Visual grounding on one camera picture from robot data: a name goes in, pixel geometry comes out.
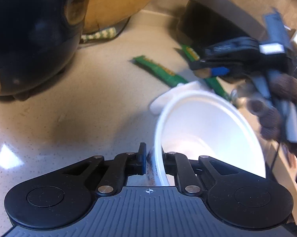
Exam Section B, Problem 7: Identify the green snack wrapper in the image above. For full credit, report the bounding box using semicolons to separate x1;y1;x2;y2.
132;55;188;88
180;44;231;102

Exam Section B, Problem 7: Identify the white paper bowl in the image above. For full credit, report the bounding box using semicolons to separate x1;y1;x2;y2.
147;91;266;186

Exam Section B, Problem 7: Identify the white tissue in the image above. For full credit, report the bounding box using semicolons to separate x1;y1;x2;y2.
149;81;213;115

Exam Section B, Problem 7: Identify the dark knit gloved hand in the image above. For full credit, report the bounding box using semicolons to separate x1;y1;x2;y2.
247;75;297;154

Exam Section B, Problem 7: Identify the large black rice cooker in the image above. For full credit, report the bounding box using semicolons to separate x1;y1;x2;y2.
176;0;267;48

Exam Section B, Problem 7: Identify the green checkered cloth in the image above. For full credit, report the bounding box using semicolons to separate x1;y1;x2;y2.
81;27;117;43

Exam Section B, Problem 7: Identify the round wooden cutting board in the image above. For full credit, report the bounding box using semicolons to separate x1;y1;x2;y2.
82;0;151;34

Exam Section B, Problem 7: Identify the small navy rice cooker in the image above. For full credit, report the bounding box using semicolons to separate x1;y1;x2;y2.
0;0;89;96

